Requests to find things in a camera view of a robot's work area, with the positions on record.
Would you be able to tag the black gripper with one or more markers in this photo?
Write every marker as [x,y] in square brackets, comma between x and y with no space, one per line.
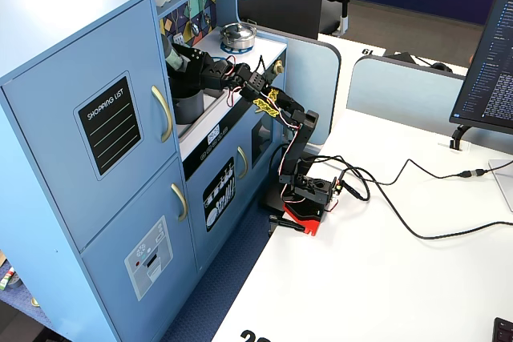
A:
[192,62]

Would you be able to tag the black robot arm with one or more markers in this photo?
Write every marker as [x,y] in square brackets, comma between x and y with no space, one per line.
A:
[298,142]

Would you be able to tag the red black robot base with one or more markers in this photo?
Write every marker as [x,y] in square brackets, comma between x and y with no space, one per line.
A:
[308,194]

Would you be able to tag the steel hanging spatula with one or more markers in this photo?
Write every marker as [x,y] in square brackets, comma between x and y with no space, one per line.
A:
[178,39]

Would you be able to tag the dark gray pot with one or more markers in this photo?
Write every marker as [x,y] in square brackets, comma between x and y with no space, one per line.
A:
[188,109]

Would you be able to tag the steel hanging spoon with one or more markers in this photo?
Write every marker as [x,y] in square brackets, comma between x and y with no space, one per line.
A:
[195,29]

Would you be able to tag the steel pot with lid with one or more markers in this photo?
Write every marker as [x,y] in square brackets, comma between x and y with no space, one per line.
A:
[236,35]

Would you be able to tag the gold stove knob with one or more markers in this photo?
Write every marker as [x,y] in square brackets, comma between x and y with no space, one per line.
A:
[277,66]

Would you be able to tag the blue toy kitchen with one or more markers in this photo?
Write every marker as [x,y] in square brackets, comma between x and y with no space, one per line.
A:
[80,37]

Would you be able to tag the black Dell monitor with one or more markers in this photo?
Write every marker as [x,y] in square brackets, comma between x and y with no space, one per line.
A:
[288,5]

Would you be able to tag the light gray desk divider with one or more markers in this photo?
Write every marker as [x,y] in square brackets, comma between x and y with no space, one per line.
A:
[401,93]
[308,77]

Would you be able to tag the black table clamp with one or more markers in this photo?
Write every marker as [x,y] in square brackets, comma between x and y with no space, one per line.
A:
[286,222]

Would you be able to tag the black headphones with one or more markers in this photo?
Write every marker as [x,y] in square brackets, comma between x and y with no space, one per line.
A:
[441,66]

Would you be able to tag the gray tape roll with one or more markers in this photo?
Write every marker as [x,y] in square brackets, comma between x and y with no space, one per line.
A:
[15,281]

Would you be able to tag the white green red tube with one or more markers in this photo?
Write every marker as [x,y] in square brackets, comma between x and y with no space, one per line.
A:
[6,278]

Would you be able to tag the lit computer monitor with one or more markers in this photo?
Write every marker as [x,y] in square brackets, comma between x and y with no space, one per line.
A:
[493,57]

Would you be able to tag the light gray flat stand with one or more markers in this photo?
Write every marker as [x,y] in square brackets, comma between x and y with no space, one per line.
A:
[503,182]

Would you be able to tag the black keyboard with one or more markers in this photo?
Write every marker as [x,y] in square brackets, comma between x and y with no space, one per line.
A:
[504,332]

